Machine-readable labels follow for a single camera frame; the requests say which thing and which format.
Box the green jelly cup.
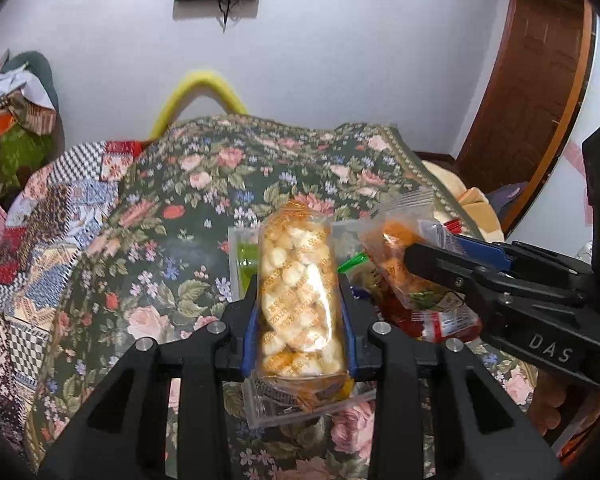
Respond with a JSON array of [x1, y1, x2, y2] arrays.
[[237, 243, 259, 296]]

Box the person's right hand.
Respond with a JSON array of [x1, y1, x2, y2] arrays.
[[527, 370, 569, 436]]

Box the brown wooden door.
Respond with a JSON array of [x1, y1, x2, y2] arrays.
[[457, 0, 595, 233]]

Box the patchwork quilt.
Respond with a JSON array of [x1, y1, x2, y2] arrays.
[[0, 141, 143, 445]]

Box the clear plastic storage box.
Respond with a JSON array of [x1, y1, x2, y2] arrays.
[[228, 221, 376, 429]]

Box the pile of clothes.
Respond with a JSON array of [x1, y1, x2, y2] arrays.
[[0, 51, 59, 200]]

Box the white wardrobe sliding door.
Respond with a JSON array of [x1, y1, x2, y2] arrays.
[[507, 18, 600, 259]]

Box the red snack bag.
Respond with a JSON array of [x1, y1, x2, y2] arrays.
[[379, 292, 482, 344]]

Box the yellow puffed snack packet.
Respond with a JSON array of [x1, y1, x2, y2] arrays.
[[257, 200, 350, 411]]

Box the orange snack bag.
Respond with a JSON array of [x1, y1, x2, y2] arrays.
[[356, 186, 477, 311]]

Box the beige blanket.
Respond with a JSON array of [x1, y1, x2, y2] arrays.
[[422, 160, 505, 243]]

